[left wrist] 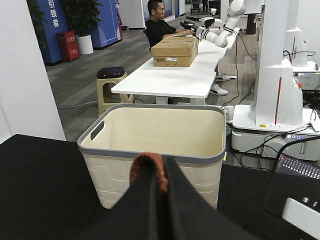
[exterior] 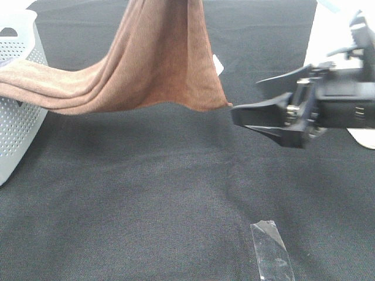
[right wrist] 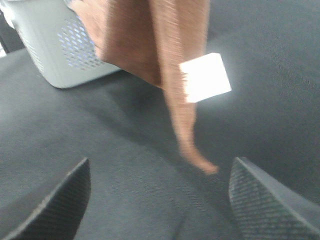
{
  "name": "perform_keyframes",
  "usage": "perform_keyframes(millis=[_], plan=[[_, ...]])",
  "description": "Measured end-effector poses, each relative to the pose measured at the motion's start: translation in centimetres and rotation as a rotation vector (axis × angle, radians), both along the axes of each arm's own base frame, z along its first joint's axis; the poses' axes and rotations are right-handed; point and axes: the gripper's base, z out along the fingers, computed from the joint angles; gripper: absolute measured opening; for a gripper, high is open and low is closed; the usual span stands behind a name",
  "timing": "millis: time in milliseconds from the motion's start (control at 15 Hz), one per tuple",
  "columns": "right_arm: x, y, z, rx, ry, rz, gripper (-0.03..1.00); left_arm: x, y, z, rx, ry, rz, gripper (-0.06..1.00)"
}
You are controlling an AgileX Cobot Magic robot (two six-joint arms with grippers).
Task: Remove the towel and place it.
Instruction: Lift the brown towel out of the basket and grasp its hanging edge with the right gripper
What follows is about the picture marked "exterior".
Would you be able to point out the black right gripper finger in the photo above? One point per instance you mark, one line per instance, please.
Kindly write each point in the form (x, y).
(270, 119)
(288, 77)

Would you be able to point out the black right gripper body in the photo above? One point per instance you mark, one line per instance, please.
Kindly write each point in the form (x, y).
(325, 96)

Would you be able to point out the brown towel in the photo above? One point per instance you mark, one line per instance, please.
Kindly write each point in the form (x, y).
(160, 53)

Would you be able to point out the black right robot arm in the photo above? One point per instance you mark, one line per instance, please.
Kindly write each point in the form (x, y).
(363, 49)

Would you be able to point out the white plastic storage bin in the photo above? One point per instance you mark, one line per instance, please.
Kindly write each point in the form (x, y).
(330, 31)

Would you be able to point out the black table cloth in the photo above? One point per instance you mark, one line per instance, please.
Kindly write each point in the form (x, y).
(166, 193)

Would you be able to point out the clear tape strip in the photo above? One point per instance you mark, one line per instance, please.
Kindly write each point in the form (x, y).
(272, 257)

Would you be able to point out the white perforated laundry basket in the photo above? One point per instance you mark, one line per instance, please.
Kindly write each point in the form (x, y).
(20, 121)

